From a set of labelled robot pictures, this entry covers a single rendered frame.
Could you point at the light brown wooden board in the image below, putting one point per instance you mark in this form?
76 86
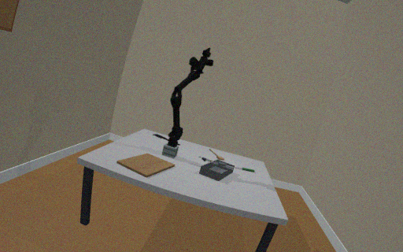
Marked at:
146 164

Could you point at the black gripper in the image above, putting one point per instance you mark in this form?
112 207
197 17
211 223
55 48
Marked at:
206 53

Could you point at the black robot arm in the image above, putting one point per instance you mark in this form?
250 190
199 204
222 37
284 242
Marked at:
177 131

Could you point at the dark grey roasting tin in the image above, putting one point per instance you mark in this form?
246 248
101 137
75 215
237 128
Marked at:
214 171

